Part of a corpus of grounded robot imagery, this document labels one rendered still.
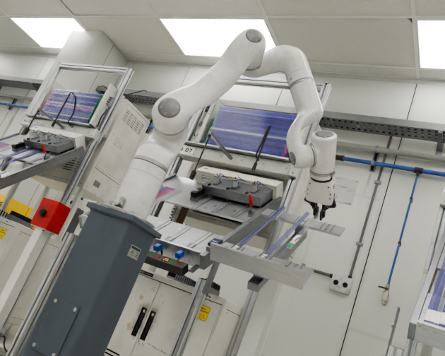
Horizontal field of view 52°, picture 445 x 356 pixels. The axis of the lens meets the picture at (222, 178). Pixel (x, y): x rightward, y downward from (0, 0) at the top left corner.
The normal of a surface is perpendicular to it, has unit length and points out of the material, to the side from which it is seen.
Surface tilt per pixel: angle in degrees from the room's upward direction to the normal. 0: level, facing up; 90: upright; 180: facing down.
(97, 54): 90
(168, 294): 90
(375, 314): 90
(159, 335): 90
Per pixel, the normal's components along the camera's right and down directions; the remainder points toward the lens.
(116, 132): 0.85, 0.18
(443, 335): -0.53, 0.32
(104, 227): -0.34, -0.41
